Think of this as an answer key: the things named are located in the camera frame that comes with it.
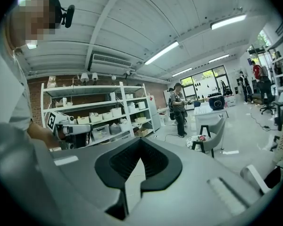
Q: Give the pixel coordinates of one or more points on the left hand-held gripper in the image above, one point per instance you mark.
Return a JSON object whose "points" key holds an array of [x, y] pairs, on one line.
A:
{"points": [[53, 122]]}

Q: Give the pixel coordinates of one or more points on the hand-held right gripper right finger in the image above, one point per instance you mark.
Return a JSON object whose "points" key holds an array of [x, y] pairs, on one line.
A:
{"points": [[202, 173]]}

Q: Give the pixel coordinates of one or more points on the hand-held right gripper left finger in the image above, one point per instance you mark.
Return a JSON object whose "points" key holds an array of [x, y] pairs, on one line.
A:
{"points": [[85, 173]]}

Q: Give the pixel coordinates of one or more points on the person's left forearm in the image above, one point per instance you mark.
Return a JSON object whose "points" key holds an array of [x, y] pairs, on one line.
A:
{"points": [[41, 134]]}

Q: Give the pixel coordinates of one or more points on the floral seat cushion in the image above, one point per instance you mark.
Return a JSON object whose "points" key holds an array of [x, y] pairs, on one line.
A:
{"points": [[198, 140]]}

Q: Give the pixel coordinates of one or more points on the grey armchair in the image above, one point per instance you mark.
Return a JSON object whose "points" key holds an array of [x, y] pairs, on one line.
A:
{"points": [[218, 133]]}

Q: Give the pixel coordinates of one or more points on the white metal shelving unit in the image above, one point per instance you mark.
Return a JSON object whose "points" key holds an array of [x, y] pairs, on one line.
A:
{"points": [[281, 74], [122, 95]]}

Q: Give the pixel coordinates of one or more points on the white side table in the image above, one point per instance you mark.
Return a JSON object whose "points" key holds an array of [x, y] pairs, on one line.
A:
{"points": [[210, 114]]}

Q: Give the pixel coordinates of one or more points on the white globe lamp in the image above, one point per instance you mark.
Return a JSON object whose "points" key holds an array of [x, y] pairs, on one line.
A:
{"points": [[114, 77]]}

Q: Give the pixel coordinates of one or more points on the dark round speaker box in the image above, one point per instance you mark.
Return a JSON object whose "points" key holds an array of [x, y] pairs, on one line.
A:
{"points": [[216, 102]]}

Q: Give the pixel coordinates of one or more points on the white ceiling air conditioner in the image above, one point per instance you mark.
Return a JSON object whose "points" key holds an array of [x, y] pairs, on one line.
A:
{"points": [[110, 61]]}

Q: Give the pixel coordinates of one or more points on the white refrigerator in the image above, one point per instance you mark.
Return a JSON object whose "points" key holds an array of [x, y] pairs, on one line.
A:
{"points": [[153, 113]]}

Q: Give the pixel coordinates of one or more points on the person's grey t-shirt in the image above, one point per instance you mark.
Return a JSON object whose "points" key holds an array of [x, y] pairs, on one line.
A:
{"points": [[7, 91]]}

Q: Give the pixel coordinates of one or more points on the large window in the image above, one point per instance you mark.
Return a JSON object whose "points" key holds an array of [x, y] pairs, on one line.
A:
{"points": [[202, 81]]}

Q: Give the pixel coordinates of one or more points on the black office chair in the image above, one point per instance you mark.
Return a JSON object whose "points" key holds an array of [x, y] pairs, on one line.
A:
{"points": [[268, 102]]}

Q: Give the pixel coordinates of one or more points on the ceiling tube light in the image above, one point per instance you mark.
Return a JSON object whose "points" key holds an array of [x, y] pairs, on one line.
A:
{"points": [[161, 53], [182, 72], [218, 58], [228, 22]]}

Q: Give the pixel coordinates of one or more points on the person's head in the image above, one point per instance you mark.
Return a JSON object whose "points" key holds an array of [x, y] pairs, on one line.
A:
{"points": [[28, 20]]}

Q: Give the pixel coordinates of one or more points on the white shade wall lamp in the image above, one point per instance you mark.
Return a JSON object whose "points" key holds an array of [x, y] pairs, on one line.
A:
{"points": [[84, 77], [95, 76]]}

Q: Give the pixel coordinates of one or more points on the black head-worn camera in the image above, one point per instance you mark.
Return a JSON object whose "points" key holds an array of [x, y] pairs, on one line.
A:
{"points": [[69, 15]]}

